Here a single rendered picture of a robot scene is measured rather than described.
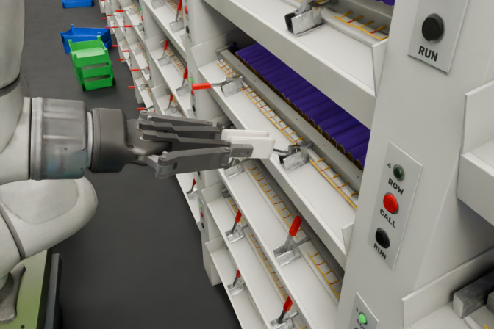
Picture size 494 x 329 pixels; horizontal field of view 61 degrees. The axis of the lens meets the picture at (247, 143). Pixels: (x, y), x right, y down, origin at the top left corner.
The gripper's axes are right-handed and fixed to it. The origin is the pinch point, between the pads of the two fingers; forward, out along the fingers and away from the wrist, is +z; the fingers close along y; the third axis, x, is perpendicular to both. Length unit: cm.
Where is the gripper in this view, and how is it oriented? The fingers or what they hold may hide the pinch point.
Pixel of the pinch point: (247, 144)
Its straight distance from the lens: 56.7
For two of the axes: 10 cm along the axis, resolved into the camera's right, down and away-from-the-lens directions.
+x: 2.4, -8.7, -4.4
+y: 3.7, 5.0, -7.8
